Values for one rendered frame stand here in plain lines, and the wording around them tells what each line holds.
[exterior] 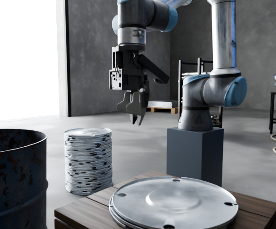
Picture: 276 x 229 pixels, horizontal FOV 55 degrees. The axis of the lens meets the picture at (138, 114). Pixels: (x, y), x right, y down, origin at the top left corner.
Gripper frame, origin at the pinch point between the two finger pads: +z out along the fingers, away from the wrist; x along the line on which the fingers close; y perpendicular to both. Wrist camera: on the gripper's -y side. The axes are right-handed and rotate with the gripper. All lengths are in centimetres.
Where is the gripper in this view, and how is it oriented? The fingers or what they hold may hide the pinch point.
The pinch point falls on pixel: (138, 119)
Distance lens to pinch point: 74.5
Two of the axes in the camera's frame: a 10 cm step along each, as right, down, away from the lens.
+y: -8.5, 0.5, -5.3
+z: 0.0, 9.9, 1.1
